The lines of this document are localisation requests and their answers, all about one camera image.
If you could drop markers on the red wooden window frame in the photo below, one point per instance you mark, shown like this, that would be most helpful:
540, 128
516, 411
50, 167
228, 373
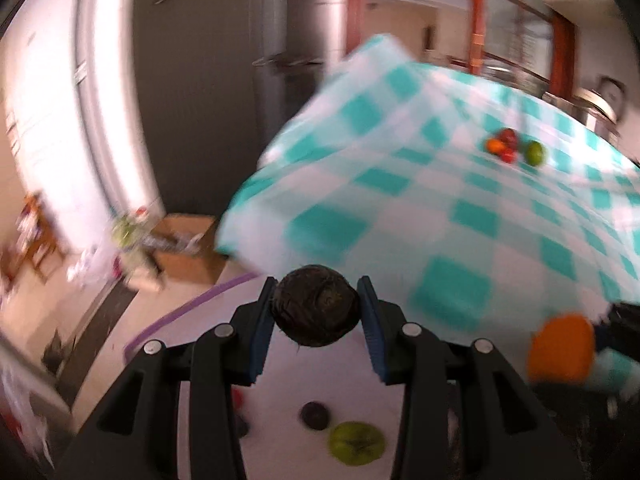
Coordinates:
477, 25

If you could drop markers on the large dark water chestnut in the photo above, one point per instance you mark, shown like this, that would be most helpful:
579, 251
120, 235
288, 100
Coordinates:
317, 305

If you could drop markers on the large green tomato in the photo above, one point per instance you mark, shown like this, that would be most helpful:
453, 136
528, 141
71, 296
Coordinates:
356, 442

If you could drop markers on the small red tomato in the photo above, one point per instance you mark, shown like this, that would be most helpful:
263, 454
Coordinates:
509, 155

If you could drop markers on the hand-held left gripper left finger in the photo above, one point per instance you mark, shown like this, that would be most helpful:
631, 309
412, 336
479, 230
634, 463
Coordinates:
262, 332

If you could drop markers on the small orange tomato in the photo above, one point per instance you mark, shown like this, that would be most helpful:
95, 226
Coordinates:
495, 146

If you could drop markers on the teal white checkered tablecloth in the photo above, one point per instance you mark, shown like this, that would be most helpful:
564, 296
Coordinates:
400, 210

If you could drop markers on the pile of colourful bags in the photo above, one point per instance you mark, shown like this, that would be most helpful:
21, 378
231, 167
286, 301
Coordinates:
131, 242

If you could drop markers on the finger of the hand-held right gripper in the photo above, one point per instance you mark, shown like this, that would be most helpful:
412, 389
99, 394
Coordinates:
602, 337

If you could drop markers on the cardboard box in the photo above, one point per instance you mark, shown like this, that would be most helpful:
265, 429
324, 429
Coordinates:
185, 260

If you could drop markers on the wide steel pot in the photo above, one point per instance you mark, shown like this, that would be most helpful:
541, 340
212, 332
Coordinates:
515, 76

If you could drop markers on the wooden chair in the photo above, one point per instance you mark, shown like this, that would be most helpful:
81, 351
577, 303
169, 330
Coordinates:
37, 240

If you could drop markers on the small green tomato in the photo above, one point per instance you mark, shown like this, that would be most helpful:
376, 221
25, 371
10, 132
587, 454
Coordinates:
534, 153

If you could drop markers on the orange tangerine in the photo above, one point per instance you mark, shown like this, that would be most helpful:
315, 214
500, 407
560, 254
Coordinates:
560, 347

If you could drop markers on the dark red apple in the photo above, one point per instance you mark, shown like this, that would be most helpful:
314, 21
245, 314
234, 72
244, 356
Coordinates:
508, 136

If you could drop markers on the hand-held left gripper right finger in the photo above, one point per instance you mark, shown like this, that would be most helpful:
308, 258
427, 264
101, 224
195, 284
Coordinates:
372, 332

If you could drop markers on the small dark water chestnut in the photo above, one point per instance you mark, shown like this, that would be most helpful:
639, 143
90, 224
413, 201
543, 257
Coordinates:
314, 415

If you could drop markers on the white plate with purple rim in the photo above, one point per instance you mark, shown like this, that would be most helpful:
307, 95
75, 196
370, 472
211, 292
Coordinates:
300, 375

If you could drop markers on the grey refrigerator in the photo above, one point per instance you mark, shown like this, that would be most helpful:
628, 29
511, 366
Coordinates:
210, 85

